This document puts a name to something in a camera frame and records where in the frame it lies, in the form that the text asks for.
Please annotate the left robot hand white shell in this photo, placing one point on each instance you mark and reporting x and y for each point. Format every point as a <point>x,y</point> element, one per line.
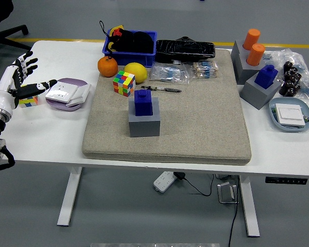
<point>5,95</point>

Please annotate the blue seal stamp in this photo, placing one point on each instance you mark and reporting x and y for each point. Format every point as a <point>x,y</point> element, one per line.
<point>265,77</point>
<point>143,105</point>

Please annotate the grey seal holder block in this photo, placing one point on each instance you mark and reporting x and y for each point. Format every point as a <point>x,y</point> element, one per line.
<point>258,96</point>
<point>144,127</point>

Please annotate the orange cylinder seal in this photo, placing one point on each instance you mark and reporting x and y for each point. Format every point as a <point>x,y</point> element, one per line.
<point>251,37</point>
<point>255,54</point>

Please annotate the small pastel puzzle cube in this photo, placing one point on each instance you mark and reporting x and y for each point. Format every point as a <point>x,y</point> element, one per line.
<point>28,102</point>

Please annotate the purple plate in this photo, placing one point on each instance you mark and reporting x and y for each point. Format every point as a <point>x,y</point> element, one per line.
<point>76,81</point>

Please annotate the orange fruit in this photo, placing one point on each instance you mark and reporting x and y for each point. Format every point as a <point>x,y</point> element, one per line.
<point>107,67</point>

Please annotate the large bright puzzle cube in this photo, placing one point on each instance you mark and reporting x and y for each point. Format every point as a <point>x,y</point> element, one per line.
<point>123,83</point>

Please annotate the white table leg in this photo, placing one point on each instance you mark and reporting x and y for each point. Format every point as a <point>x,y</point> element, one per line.
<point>69,195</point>
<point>249,205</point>

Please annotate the yellow and red tool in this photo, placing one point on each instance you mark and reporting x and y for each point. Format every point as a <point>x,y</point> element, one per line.
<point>116,28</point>

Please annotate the yellow lemon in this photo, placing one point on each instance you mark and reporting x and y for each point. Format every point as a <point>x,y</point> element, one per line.
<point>136,71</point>

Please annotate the blue plastic bin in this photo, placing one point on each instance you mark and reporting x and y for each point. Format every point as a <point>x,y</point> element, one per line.
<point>134,58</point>

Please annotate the black pouch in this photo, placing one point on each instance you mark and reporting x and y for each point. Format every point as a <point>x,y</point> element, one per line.
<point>136,42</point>

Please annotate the black and silver pen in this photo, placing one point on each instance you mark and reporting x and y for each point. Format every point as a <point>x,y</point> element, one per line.
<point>167,89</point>

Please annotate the bag of blue resistors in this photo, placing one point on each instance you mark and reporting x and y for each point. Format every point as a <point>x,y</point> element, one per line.
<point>168,73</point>

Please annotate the white power strip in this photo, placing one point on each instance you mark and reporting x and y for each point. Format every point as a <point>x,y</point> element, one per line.
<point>164,181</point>

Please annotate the black round-topped object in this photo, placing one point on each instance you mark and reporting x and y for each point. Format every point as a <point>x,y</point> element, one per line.
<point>185,38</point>

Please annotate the grey-brown mat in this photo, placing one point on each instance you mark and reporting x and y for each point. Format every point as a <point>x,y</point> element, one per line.
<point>195,115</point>

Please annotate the bag of tan resistors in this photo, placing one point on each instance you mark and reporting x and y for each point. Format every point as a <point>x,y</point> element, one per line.
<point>204,69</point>

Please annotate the silver metal stand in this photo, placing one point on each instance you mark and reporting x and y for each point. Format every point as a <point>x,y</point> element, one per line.
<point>225,191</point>

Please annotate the light blue plate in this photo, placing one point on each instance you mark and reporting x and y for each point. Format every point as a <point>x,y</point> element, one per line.
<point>288,128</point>

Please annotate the black table control panel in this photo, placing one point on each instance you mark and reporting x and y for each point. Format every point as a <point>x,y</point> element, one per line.
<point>285,180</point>

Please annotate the clear plastic bags of parts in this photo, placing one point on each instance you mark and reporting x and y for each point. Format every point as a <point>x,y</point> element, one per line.
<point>307,67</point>

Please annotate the white wall socket panel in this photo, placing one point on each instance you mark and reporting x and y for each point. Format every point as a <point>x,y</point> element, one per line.
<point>60,92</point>

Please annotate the white switch panel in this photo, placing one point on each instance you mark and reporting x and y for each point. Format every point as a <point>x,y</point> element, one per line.
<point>81,95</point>
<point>289,114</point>

